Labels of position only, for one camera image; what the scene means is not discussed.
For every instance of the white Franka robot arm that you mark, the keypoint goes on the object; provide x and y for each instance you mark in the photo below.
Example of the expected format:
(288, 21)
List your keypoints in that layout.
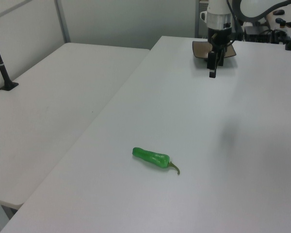
(218, 9)

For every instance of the brown square ceramic plate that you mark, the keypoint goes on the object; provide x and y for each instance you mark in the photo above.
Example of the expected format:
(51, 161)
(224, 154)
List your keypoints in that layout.
(200, 49)

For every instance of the white side table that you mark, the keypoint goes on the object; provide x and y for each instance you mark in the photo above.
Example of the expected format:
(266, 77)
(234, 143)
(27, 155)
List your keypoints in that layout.
(51, 102)

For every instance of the white mug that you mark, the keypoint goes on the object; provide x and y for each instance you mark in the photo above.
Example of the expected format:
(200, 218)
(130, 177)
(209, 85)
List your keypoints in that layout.
(203, 17)

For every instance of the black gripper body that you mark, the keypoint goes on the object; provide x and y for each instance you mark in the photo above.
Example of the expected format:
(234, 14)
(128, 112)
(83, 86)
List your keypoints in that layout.
(219, 36)

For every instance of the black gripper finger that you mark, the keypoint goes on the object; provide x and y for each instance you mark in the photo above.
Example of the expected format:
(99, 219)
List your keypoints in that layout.
(221, 57)
(212, 64)

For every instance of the green chili pepper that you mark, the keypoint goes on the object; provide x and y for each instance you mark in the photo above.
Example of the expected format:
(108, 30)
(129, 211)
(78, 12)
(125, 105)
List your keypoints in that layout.
(151, 157)

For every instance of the black electronics box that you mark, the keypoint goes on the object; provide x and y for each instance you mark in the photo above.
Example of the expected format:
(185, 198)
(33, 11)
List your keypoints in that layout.
(257, 34)

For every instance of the black camera stand pole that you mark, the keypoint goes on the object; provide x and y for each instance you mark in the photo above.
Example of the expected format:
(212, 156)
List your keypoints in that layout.
(0, 61)

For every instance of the grey metal partition post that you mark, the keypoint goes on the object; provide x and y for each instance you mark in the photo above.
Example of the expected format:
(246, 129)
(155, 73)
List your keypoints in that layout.
(62, 21)

